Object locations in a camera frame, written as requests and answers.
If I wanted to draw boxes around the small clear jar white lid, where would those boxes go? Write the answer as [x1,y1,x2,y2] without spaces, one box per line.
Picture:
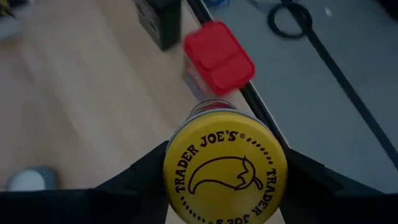
[6,166,58,192]

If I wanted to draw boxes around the black cable loop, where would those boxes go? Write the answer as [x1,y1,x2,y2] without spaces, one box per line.
[267,2,313,40]

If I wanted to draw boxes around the dark green black pepper tin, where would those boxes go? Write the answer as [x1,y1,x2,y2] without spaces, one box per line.
[134,0,183,52]

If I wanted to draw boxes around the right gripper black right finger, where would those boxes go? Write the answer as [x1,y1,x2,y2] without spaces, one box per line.
[278,147,385,224]

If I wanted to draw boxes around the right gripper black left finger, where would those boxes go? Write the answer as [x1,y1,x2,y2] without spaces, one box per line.
[93,140,171,224]

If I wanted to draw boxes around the wooden shelf black metal legs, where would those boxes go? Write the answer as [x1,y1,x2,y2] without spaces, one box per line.
[0,0,290,224]

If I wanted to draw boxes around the yellow-lidded spice jar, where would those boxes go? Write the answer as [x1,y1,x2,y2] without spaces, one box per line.
[162,98,289,224]

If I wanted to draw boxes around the red-lidded smoked paprika tin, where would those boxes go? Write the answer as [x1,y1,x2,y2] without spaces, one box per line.
[182,20,257,101]

